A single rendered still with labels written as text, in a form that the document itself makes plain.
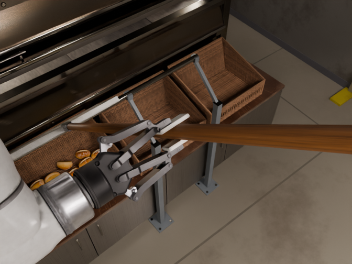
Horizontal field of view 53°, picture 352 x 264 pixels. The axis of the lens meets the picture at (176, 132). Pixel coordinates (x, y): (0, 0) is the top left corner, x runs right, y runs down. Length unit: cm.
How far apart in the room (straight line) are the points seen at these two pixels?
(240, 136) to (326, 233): 246
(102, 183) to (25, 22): 136
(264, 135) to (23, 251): 37
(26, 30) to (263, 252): 206
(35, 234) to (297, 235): 243
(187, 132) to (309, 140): 26
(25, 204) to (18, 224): 3
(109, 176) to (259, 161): 255
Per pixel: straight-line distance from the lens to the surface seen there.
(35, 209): 56
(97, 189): 58
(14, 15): 184
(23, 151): 160
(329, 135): 40
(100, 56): 216
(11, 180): 54
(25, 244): 56
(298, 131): 42
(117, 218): 233
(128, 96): 188
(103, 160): 61
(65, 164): 232
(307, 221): 292
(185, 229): 272
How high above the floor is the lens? 248
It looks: 50 degrees down
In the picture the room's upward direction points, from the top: straight up
